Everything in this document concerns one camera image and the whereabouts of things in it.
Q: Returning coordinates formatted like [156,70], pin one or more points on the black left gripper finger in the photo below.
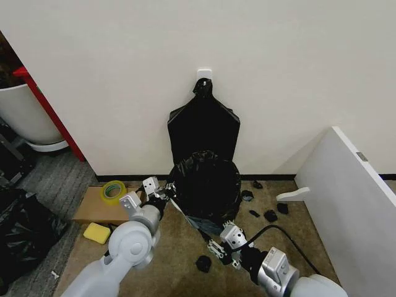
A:
[169,187]
[166,196]

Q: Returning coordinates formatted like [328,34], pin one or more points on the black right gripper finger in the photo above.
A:
[217,248]
[228,223]

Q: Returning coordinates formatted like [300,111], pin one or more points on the black garbage bag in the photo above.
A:
[205,185]

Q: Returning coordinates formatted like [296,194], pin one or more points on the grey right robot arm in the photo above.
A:
[278,269]

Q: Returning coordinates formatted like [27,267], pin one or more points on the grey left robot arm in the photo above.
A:
[130,244]

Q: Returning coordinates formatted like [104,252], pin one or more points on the black hanging bag bundle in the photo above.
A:
[204,133]

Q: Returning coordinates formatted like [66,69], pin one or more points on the crumpled black plastic bag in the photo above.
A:
[24,235]

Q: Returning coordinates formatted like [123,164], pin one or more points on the black plastic scrap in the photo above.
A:
[254,213]
[257,184]
[203,263]
[270,215]
[282,208]
[247,195]

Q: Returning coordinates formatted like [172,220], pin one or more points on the yellow-green tape roll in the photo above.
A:
[114,192]

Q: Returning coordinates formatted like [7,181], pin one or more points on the flat cardboard box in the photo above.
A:
[99,207]

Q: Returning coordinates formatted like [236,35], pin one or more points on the yellow sponge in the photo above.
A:
[96,232]

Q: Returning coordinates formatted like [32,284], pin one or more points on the white board panel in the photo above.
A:
[346,204]

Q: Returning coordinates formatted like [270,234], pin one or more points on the white planter saucer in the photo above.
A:
[49,146]

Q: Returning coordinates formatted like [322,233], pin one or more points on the small white plastic piece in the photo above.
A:
[55,274]

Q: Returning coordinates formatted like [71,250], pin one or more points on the small metal latch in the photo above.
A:
[361,156]

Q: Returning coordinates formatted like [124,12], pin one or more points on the black metal rack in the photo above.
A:
[12,154]

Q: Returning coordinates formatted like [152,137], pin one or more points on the white planter pot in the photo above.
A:
[28,117]

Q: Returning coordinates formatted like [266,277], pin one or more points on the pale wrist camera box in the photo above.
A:
[234,236]
[150,185]

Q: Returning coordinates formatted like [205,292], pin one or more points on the white curved bracket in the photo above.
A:
[292,195]

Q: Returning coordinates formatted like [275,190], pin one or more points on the white wall hook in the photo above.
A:
[204,73]

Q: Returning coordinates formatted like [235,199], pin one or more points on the red metal frame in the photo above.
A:
[51,116]

